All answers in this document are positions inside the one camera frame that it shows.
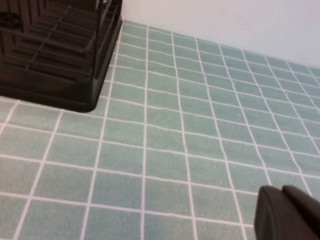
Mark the black wire dish rack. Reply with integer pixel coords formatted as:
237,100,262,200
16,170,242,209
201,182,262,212
0,0,123,80

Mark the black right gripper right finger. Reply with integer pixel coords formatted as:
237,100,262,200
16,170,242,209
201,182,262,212
282,184,320,216

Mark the green checkered tablecloth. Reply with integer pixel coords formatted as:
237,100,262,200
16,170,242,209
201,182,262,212
0,18,320,240

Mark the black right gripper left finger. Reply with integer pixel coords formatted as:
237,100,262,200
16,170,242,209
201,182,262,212
253,185,320,240

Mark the black plastic drip tray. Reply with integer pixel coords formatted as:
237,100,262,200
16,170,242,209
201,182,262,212
0,0,124,114

